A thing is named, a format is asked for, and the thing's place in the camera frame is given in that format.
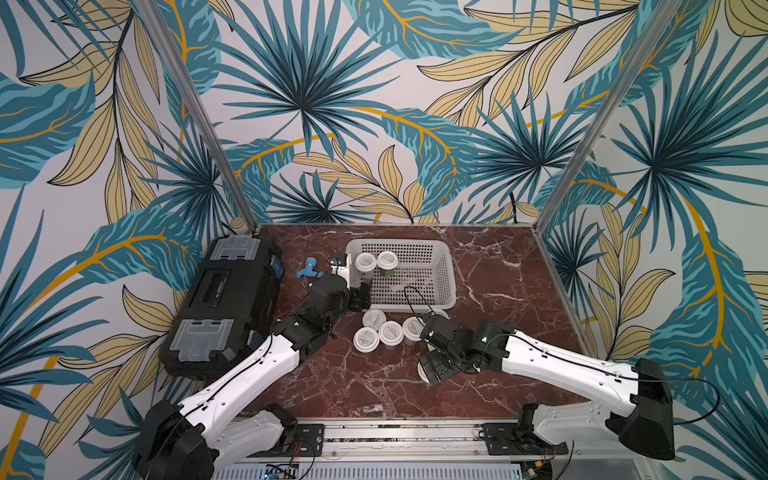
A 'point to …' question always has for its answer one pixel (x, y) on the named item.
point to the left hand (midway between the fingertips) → (357, 283)
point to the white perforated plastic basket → (423, 278)
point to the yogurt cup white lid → (365, 262)
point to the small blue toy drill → (309, 270)
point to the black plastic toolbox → (229, 307)
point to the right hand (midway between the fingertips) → (436, 361)
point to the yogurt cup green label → (387, 262)
